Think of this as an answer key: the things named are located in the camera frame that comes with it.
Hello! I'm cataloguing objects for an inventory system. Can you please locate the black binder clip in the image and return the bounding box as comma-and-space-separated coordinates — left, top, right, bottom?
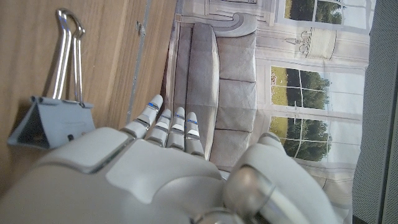
6, 8, 96, 150

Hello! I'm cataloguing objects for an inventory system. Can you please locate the printed living room backdrop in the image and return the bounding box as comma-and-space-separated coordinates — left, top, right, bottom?
161, 0, 377, 224

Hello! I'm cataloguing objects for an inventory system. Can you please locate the grey tape outline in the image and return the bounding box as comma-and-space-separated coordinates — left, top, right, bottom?
125, 0, 153, 124

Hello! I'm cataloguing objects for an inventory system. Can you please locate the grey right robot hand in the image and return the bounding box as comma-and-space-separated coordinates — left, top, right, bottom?
0, 94, 343, 224

